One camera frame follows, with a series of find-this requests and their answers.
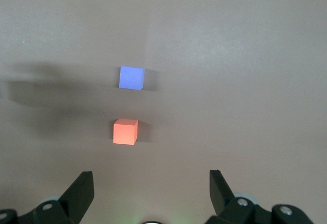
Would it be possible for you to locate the brown table mat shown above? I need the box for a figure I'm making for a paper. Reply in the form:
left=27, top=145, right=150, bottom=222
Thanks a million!
left=0, top=0, right=327, bottom=224

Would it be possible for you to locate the orange foam block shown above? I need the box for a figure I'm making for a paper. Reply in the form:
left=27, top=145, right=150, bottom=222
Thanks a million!
left=113, top=118, right=139, bottom=146

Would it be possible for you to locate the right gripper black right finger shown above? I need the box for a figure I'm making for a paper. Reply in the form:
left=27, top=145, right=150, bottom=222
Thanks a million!
left=204, top=169, right=275, bottom=224

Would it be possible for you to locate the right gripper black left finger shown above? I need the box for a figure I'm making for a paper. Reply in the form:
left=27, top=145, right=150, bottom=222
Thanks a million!
left=19, top=171, right=95, bottom=224

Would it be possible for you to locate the purple foam block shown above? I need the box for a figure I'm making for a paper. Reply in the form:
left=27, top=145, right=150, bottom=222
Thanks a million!
left=119, top=65, right=146, bottom=91

